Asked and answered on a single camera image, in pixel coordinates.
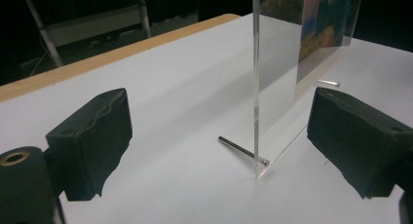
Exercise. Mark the metal pin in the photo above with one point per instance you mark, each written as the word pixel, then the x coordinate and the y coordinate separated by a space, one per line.
pixel 328 82
pixel 235 147

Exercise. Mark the clear acrylic photo frame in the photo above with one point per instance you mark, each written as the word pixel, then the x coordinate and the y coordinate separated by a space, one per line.
pixel 276 55

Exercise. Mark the wooden table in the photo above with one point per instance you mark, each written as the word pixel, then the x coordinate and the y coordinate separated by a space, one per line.
pixel 97 60

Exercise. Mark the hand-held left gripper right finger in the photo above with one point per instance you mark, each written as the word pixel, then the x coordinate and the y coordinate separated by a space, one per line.
pixel 357 142

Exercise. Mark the white board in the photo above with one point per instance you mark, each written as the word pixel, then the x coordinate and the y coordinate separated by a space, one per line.
pixel 181 87

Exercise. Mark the white metal stand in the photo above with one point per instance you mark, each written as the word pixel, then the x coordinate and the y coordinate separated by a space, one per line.
pixel 97 24

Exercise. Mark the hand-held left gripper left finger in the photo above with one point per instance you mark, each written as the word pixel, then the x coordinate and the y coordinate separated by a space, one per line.
pixel 94 142

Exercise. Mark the photo print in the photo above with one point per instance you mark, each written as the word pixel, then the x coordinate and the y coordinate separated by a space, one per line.
pixel 324 22

